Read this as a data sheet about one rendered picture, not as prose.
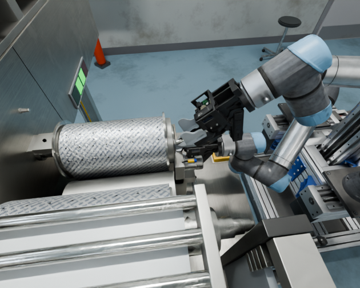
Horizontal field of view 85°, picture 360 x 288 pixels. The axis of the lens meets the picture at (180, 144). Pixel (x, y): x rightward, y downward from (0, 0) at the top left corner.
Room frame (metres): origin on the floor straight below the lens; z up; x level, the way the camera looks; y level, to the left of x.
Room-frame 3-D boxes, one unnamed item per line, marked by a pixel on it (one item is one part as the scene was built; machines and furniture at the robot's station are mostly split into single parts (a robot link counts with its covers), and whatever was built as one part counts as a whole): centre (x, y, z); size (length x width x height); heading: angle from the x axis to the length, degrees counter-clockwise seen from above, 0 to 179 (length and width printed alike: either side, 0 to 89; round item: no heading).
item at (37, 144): (0.28, 0.33, 1.28); 0.06 x 0.05 x 0.02; 97
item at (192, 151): (0.39, -0.08, 1.12); 0.12 x 0.08 x 0.09; 97
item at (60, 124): (0.29, 0.28, 1.25); 0.15 x 0.01 x 0.15; 7
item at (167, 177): (0.19, 0.14, 1.18); 0.26 x 0.12 x 0.12; 97
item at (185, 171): (0.29, -0.02, 1.05); 0.06 x 0.05 x 0.31; 97
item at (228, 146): (0.40, -0.16, 1.11); 0.08 x 0.05 x 0.08; 7
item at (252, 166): (0.40, -0.25, 1.01); 0.11 x 0.08 x 0.11; 52
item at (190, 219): (0.07, -0.02, 1.34); 0.06 x 0.06 x 0.06; 7
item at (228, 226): (0.08, -0.08, 1.34); 0.06 x 0.03 x 0.03; 97
